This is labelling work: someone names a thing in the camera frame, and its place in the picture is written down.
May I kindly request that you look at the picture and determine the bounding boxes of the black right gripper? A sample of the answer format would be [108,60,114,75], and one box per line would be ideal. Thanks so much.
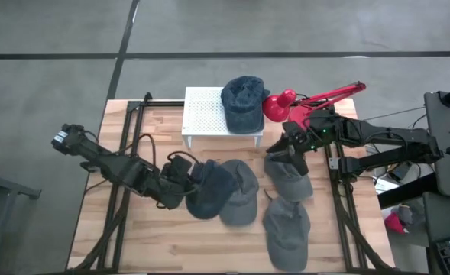
[267,136,314,177]

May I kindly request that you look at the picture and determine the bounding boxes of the dark navy cap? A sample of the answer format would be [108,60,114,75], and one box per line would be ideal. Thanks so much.
[185,159,238,221]

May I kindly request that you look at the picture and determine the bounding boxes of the grey cotton cap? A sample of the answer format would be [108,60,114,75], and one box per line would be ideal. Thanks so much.
[264,151,314,202]
[219,159,261,227]
[262,189,312,273]

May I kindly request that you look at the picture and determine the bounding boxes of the dark blue denim cap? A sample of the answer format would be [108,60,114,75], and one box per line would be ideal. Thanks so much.
[220,75,271,135]

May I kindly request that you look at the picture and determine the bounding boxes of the red desk lamp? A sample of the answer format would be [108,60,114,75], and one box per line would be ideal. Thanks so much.
[261,80,367,133]

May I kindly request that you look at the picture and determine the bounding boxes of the white perforated shelf rack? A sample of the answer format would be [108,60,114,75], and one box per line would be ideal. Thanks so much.
[181,86,264,149]

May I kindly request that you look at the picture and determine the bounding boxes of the white paper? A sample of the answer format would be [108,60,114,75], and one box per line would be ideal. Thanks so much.
[373,177,401,196]

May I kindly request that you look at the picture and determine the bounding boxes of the black power adapter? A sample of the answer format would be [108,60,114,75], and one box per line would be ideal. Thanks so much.
[387,160,415,183]

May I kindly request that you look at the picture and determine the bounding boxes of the black bar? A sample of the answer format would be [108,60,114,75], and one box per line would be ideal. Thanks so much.
[377,172,439,209]

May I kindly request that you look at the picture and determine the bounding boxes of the red cloth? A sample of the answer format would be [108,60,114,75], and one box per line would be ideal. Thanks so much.
[384,212,409,235]

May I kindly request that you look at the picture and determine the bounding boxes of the grey object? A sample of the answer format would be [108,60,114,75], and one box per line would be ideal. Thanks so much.
[398,205,415,226]

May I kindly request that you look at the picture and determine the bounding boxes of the dark grey metal stand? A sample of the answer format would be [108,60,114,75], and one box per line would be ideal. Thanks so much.
[0,152,42,275]

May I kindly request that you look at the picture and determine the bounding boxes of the grey cart top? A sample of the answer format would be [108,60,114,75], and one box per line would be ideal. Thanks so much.
[422,90,450,200]

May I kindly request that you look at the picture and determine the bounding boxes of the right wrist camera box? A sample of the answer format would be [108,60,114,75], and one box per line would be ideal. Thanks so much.
[283,121,305,143]

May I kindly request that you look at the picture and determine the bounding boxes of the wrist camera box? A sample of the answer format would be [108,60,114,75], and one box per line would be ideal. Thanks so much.
[283,121,305,143]
[160,154,193,180]

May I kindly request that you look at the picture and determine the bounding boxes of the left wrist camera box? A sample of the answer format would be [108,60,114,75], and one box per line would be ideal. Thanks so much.
[160,154,193,180]

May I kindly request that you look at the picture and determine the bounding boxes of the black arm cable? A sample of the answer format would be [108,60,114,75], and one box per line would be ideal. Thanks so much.
[127,132,157,166]

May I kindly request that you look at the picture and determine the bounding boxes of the black aluminium frame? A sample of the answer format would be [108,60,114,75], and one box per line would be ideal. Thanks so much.
[68,91,186,273]
[322,125,392,273]

